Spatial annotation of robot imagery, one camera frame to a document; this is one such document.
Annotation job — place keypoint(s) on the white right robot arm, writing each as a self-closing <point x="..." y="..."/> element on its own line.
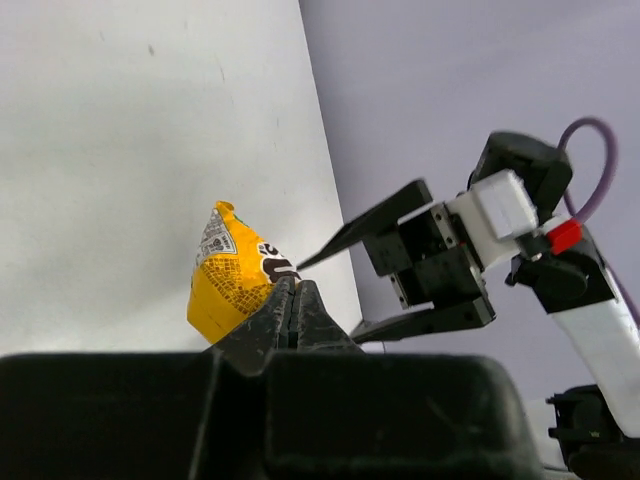
<point x="597" y="426"/>

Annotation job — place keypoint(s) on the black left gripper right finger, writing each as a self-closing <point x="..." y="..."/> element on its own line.
<point x="340" y="413"/>

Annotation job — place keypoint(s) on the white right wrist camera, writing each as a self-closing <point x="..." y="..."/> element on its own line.
<point x="501" y="222"/>

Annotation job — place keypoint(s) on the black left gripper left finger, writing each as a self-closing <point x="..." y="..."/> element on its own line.
<point x="127" y="416"/>

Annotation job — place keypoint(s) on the small yellow snack packet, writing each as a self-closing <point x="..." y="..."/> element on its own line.
<point x="235" y="272"/>

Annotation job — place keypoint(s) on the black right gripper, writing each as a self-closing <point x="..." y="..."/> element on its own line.
<point x="422" y="248"/>

